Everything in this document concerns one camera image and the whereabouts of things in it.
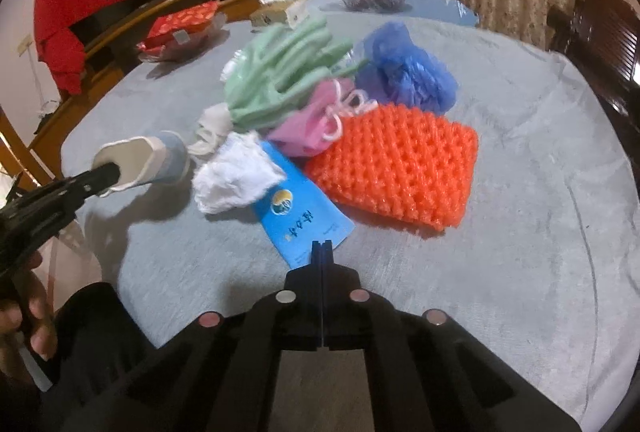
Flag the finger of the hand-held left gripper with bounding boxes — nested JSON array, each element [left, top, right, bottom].
[[45, 162, 125, 215]]

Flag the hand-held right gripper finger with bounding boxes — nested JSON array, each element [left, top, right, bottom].
[[45, 239, 325, 432], [324, 239, 583, 432]]

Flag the blue packet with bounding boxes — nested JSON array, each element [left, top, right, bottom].
[[250, 141, 356, 270]]

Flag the white and blue paper cup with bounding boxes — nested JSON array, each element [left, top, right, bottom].
[[92, 132, 192, 199]]

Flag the white tissue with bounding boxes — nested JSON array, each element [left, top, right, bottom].
[[191, 132, 288, 215]]

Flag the orange foam net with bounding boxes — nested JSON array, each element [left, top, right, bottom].
[[304, 104, 478, 233]]

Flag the pink cloth pouch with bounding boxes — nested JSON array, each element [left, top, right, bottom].
[[267, 79, 378, 157]]

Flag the green rubber glove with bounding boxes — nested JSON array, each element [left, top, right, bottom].
[[222, 16, 371, 133]]

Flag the blue plastic bag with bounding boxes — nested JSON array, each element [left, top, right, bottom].
[[352, 22, 459, 115]]

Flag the person's left hand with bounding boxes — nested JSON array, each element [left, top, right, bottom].
[[0, 252, 60, 385]]

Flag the light blue tablecloth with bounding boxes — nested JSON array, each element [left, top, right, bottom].
[[60, 0, 640, 423]]

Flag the red snack packets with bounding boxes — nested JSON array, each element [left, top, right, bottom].
[[142, 0, 221, 52]]

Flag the small cardboard box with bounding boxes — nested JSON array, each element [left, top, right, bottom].
[[250, 0, 308, 28]]

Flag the dark wooden armchair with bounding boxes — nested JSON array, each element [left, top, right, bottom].
[[546, 0, 640, 163]]

